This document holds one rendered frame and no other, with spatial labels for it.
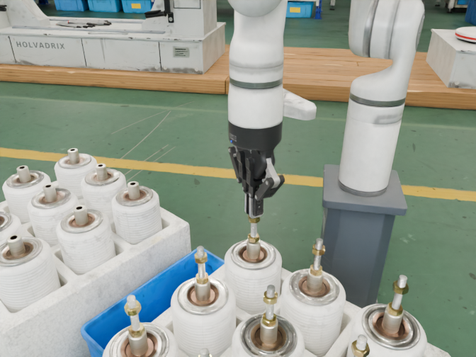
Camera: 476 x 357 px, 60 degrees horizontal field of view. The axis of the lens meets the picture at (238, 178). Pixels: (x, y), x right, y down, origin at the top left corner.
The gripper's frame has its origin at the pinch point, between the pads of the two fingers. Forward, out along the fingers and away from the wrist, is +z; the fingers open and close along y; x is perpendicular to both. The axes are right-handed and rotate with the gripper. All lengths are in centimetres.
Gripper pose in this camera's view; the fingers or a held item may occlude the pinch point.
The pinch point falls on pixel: (253, 203)
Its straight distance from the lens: 64.3
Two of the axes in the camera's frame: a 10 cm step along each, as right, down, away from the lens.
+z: 0.0, 8.7, 5.0
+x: 8.9, -2.3, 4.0
